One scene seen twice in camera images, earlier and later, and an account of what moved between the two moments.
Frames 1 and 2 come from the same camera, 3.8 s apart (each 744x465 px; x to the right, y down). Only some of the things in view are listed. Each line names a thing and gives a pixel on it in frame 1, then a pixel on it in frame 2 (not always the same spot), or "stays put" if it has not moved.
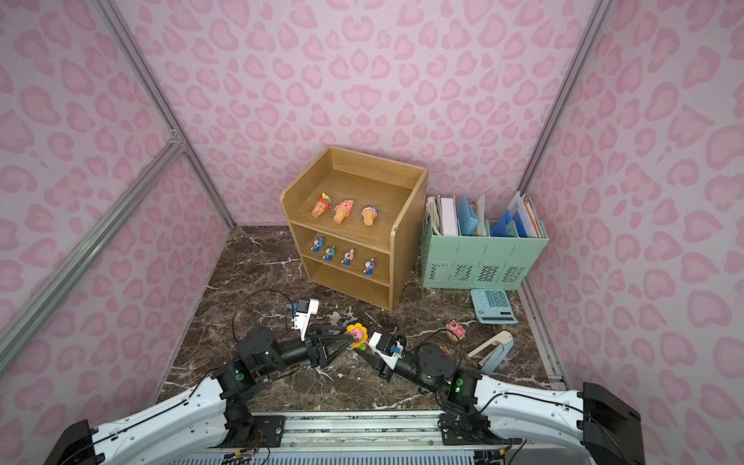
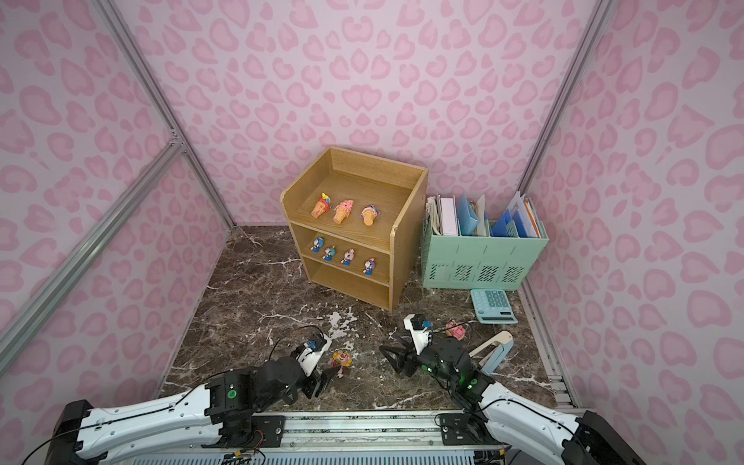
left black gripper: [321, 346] → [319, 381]
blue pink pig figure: [348, 257] stays put
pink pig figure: [359, 335] → [341, 358]
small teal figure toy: [329, 252] stays put
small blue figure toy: [318, 244] stays put
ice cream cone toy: [369, 214] stays put
